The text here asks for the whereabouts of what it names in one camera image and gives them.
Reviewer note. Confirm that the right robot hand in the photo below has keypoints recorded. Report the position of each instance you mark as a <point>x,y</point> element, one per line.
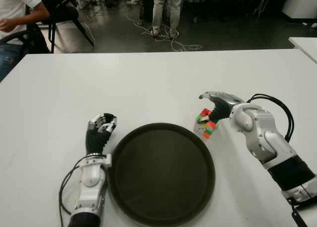
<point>223,105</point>

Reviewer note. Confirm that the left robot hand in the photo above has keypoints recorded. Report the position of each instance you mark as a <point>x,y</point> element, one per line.
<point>95,140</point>

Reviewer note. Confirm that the multicoloured Rubik's cube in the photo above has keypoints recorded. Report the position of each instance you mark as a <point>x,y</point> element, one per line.
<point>208,131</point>

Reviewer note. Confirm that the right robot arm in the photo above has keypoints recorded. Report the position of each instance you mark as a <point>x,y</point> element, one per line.
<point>272,143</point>

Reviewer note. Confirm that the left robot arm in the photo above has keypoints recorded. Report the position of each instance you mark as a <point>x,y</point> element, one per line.
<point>90,182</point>

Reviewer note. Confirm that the round dark brown plate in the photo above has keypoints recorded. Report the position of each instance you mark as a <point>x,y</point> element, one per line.
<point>161,175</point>

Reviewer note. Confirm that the white side table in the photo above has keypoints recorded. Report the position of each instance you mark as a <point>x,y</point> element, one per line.
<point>305,45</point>

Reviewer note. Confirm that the folded metal stand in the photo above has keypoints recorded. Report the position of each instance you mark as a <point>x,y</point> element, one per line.
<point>260,7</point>

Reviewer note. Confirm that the person in grey trousers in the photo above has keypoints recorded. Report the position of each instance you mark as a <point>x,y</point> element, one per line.
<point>161,9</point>

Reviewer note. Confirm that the small white crumpled object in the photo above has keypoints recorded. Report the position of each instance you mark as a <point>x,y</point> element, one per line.
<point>304,23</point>
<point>314,25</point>

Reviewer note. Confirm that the black office chair armrest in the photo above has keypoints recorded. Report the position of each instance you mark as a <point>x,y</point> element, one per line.
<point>32,39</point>

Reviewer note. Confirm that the white cabinet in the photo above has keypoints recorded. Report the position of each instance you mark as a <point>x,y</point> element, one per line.
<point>301,4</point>

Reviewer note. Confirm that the black chair with slanted legs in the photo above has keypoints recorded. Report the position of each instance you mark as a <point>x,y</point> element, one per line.
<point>63,13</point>

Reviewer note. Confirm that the seated person white polo shirt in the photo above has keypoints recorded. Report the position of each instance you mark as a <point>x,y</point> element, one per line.
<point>12,4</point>

